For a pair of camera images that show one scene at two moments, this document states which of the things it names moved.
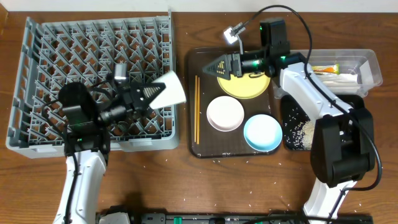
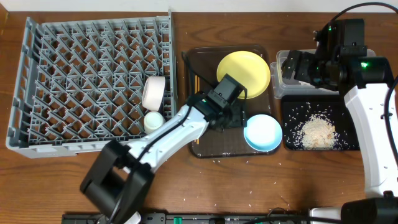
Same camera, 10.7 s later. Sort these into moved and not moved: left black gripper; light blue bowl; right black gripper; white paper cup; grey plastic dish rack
Moved: left black gripper; white paper cup; right black gripper
Not moved: light blue bowl; grey plastic dish rack
